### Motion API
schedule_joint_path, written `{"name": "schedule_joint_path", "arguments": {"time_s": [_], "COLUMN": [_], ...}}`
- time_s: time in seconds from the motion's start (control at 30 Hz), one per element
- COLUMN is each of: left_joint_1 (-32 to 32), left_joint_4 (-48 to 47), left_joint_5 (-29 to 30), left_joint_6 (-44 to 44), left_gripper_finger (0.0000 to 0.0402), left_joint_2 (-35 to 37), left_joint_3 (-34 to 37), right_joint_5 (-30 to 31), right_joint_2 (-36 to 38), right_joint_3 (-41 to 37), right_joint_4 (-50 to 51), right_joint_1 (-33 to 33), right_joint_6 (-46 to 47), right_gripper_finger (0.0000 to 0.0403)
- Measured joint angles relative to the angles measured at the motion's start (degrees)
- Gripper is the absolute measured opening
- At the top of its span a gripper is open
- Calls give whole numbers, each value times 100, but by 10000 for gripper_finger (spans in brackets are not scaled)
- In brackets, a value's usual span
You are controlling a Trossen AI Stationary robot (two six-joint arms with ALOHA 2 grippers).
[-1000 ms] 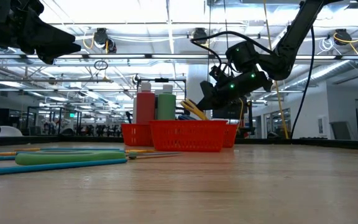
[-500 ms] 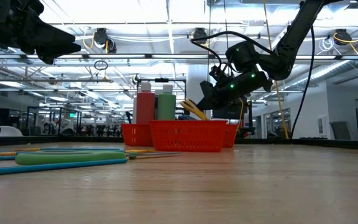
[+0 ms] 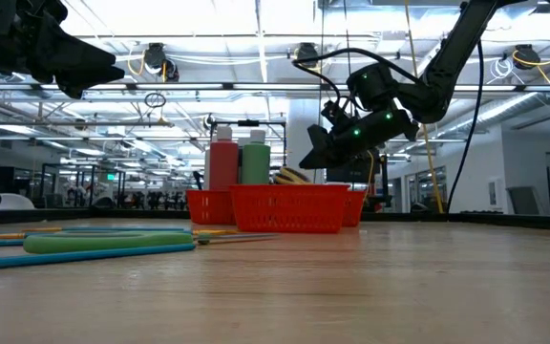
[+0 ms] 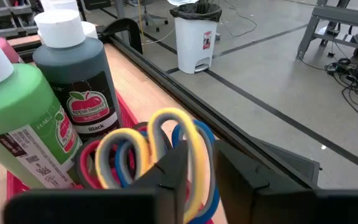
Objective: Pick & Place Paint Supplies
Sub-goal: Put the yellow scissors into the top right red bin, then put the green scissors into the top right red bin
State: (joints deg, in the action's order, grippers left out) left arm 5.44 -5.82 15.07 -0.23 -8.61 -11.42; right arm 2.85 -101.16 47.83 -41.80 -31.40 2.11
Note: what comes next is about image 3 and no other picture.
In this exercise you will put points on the black aluminium table frame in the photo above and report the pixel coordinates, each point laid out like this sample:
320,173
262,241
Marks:
494,220

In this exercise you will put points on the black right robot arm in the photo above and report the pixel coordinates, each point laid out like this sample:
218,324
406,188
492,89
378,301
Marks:
456,43

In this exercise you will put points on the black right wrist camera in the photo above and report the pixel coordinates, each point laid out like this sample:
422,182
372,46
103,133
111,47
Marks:
334,114

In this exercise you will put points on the black monitor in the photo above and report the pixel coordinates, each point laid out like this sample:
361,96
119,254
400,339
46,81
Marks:
365,174

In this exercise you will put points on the white rounded object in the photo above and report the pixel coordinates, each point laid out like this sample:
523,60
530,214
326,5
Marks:
12,203

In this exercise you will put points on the red plastic mesh basket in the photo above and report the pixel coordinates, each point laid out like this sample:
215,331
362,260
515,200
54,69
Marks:
289,210
357,208
208,208

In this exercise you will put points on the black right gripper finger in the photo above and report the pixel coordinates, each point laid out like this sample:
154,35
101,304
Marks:
327,161
323,141

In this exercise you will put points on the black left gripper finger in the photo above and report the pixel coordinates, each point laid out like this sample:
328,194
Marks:
74,52
93,81

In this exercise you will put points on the green paint bottle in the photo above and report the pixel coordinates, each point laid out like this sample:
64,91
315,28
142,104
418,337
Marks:
256,165

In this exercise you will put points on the red paint bottle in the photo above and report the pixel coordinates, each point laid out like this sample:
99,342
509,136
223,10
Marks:
223,167

